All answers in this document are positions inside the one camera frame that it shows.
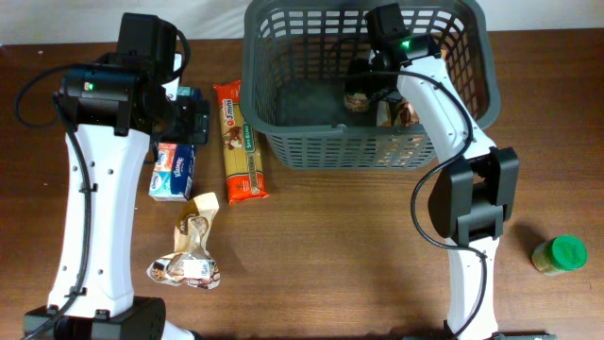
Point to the spaghetti pasta packet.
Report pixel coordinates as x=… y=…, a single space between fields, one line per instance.
x=245 y=178

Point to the yellow seasoning jar green lid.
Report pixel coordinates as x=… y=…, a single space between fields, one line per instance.
x=563 y=254

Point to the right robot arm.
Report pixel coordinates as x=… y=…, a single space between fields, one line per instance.
x=462 y=204

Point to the white-label jar green lid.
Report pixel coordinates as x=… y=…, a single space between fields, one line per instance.
x=358 y=86

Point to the brown chocolate snack bag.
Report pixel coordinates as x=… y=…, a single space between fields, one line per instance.
x=190 y=263

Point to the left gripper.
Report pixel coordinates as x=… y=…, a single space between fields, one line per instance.
x=195 y=119

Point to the grey plastic shopping basket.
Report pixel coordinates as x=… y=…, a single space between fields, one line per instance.
x=295 y=58

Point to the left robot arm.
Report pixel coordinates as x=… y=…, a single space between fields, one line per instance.
x=114 y=110

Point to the orange snack bag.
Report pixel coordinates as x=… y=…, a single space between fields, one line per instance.
x=398 y=111

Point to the Kleenex tissue multipack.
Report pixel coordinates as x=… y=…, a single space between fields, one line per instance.
x=173 y=169

